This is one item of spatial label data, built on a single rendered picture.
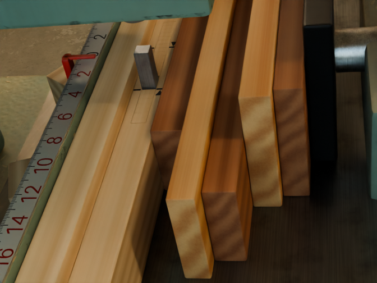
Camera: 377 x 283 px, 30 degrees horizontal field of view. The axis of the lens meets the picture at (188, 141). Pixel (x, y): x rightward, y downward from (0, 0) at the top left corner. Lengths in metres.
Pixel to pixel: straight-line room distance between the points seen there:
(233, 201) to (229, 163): 0.02
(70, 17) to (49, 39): 2.09
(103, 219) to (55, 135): 0.06
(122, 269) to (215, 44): 0.15
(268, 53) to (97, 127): 0.10
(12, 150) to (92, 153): 0.28
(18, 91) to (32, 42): 1.76
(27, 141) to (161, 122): 0.28
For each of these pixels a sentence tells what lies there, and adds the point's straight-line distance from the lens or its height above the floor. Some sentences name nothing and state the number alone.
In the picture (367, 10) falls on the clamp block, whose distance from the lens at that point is 0.43.
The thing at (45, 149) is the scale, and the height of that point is 0.96.
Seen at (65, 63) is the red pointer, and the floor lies 0.96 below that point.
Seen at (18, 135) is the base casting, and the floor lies 0.80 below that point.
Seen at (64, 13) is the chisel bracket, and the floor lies 1.01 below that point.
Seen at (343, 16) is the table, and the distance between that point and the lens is 0.54.
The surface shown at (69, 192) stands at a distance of 0.35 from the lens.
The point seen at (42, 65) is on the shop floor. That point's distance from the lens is 2.33.
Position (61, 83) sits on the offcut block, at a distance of 0.64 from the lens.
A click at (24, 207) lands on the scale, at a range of 0.34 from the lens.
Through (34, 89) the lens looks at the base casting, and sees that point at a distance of 0.71.
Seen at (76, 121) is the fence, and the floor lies 0.95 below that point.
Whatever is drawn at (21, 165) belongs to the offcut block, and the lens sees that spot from 0.57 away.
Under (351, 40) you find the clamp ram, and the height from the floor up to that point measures 0.96.
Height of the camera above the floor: 1.18
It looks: 39 degrees down
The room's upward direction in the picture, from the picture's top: 12 degrees counter-clockwise
